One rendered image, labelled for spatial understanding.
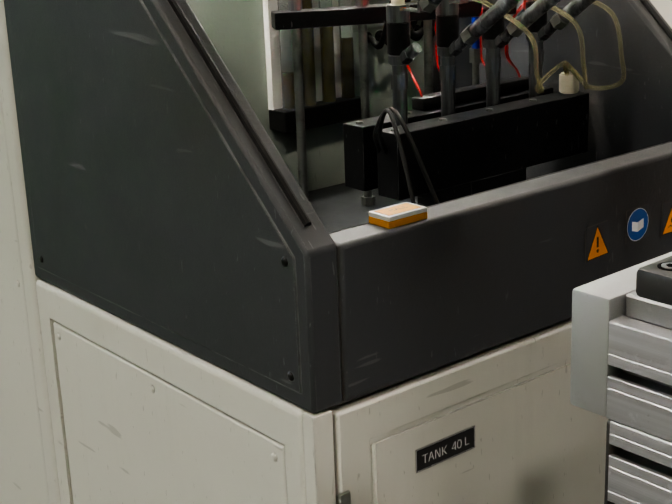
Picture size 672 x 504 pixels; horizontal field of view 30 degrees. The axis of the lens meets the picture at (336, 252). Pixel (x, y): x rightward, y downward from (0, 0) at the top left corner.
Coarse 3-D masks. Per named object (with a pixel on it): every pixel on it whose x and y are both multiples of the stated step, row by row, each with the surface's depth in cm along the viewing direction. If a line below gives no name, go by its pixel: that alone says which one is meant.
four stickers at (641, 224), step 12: (648, 204) 143; (636, 216) 142; (648, 216) 144; (588, 228) 137; (600, 228) 138; (636, 228) 143; (648, 228) 144; (588, 240) 138; (600, 240) 139; (636, 240) 143; (588, 252) 138; (600, 252) 139
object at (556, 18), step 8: (576, 0) 156; (584, 0) 155; (592, 0) 155; (568, 8) 157; (576, 8) 156; (584, 8) 156; (552, 16) 160; (560, 16) 158; (552, 24) 160; (560, 24) 159
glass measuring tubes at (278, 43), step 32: (320, 0) 172; (288, 32) 169; (320, 32) 174; (352, 32) 176; (288, 64) 170; (320, 64) 176; (352, 64) 177; (288, 96) 171; (320, 96) 177; (352, 96) 178; (288, 128) 171
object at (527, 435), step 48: (528, 336) 136; (432, 384) 127; (480, 384) 131; (528, 384) 136; (336, 432) 120; (384, 432) 124; (432, 432) 128; (480, 432) 133; (528, 432) 138; (576, 432) 144; (336, 480) 121; (384, 480) 125; (432, 480) 130; (480, 480) 135; (528, 480) 140; (576, 480) 146
